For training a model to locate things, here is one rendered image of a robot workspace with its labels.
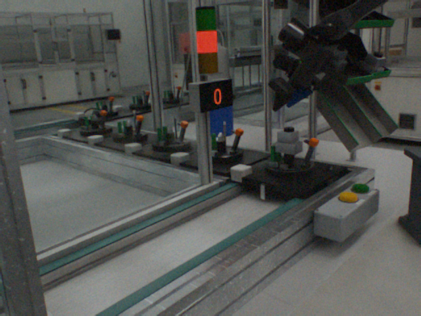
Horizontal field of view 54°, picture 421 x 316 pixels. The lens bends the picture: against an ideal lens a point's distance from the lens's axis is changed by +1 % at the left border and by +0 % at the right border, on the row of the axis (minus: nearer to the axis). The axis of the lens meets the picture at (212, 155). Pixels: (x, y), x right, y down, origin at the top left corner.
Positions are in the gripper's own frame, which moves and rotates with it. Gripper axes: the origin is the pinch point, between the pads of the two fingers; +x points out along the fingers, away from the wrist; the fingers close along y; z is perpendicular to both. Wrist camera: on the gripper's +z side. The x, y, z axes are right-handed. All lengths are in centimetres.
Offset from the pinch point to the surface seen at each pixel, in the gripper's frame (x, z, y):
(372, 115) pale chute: 6.9, -11.3, -47.3
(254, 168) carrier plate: 21.4, -4.9, 4.1
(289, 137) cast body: 6.8, -7.6, 2.2
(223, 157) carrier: 26.5, 5.4, 4.8
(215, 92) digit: 1.6, 9.2, 19.7
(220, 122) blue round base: 62, 47, -55
